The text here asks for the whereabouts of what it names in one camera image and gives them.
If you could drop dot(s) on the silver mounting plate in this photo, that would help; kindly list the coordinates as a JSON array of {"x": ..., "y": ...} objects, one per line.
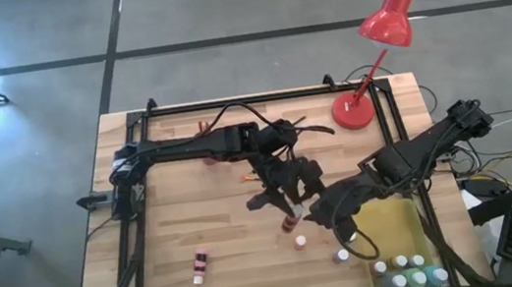
[{"x": 138, "y": 192}]

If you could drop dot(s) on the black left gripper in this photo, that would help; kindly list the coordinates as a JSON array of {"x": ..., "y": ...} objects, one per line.
[{"x": 290, "y": 176}]

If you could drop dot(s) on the yellow translucent tray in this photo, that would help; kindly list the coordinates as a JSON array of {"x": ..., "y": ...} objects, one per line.
[{"x": 396, "y": 229}]

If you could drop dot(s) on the green paint bottle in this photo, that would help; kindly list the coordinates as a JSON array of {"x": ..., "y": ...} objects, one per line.
[{"x": 416, "y": 279}]

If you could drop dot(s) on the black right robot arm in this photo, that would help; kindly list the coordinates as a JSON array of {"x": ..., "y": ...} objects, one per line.
[{"x": 411, "y": 157}]

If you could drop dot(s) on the black desk bracket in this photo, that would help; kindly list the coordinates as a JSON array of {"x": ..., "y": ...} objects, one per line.
[{"x": 502, "y": 204}]

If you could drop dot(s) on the small orange paint bottle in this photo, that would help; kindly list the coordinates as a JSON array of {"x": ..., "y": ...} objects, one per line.
[{"x": 300, "y": 243}]

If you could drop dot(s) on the teal paint bottle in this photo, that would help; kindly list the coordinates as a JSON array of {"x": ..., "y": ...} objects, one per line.
[{"x": 437, "y": 275}]

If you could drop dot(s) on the small red-orange paint bottle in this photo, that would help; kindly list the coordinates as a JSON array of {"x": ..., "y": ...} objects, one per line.
[{"x": 289, "y": 223}]

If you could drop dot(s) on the black table clamp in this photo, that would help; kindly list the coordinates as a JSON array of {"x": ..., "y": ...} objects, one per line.
[
  {"x": 151, "y": 104},
  {"x": 328, "y": 81}
]

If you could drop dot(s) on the pink paint bottle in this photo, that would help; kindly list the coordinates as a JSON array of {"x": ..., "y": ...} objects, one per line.
[{"x": 199, "y": 265}]

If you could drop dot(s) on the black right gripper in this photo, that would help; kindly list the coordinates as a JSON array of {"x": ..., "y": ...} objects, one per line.
[{"x": 347, "y": 198}]

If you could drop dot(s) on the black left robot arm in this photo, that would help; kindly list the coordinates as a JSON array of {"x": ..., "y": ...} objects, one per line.
[{"x": 187, "y": 147}]

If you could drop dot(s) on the red desk lamp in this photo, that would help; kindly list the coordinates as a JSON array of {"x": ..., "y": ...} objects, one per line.
[{"x": 353, "y": 111}]

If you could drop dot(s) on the small purple paint bottle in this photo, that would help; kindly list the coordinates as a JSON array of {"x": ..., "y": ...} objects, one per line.
[{"x": 340, "y": 255}]

